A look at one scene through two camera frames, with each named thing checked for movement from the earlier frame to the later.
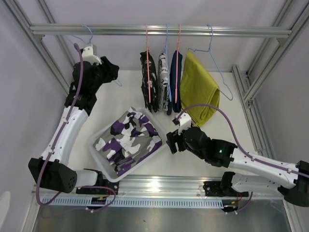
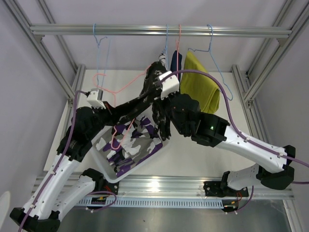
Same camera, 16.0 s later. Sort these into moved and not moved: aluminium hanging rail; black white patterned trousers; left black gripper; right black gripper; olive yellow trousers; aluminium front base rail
Moved: left black gripper; black white patterned trousers; right black gripper
Not moved: aluminium hanging rail; olive yellow trousers; aluminium front base rail
